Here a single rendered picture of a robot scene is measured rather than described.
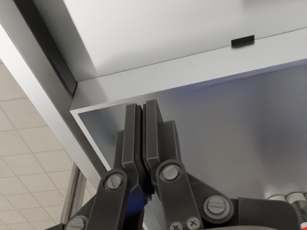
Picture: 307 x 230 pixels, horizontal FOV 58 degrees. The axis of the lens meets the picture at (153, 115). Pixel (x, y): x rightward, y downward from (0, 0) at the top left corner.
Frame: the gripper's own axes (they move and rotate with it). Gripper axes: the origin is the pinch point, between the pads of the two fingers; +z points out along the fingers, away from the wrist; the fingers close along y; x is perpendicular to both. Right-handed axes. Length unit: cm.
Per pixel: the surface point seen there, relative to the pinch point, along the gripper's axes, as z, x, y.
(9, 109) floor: 97, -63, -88
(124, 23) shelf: 9.5, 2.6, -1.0
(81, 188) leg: 31, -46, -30
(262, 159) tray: 9.2, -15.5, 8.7
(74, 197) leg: 28, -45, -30
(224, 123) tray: 9.2, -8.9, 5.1
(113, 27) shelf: 9.4, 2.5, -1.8
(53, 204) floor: 97, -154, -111
